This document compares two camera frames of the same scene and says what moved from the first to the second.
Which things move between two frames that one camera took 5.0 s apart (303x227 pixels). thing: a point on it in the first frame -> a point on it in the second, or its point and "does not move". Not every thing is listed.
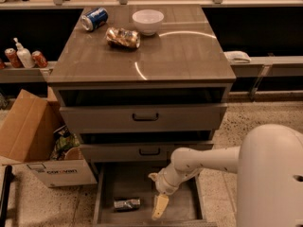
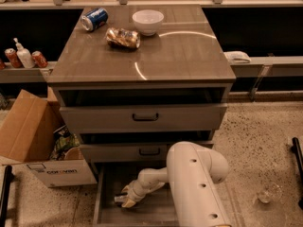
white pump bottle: (25, 55) does not move
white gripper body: (165, 183) -> (137, 189)
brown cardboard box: (27, 123) does not move
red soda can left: (12, 55) does not move
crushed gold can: (119, 37) does not move
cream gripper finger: (161, 204) -> (129, 203)
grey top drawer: (143, 118) does not move
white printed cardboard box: (64, 173) does not move
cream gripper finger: (154, 176) -> (126, 188)
